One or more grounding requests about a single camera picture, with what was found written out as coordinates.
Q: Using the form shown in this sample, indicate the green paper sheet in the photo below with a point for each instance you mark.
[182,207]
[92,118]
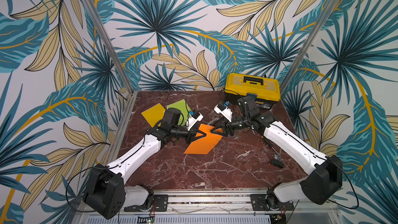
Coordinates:
[184,108]

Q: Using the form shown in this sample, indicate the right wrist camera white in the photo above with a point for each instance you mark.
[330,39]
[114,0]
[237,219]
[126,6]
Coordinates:
[223,109]

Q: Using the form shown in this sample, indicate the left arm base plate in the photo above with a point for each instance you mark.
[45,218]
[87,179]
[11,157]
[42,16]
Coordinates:
[156,203]

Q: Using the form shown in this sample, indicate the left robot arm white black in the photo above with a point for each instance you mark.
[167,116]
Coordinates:
[105,191]

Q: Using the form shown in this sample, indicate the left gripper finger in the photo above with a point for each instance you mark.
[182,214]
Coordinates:
[200,134]
[197,139]

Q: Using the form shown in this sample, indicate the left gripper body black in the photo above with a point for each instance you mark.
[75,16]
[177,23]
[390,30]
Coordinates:
[182,131]

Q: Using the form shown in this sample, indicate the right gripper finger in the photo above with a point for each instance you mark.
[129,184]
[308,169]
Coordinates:
[221,131]
[220,124]

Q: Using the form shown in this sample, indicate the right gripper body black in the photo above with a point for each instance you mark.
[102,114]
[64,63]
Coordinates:
[228,125]

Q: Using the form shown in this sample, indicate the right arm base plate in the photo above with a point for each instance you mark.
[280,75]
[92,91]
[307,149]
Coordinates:
[265,202]

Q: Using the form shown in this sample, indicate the yellow paper sheet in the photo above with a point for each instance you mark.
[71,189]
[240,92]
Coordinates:
[154,114]

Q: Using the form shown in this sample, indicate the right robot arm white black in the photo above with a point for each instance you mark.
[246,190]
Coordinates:
[324,174]

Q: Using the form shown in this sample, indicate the yellow black toolbox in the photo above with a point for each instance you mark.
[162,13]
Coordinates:
[265,91]

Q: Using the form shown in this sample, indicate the orange paper sheet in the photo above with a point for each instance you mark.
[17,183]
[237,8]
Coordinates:
[203,147]

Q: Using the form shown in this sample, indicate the aluminium front rail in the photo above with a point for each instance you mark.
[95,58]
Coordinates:
[233,201]

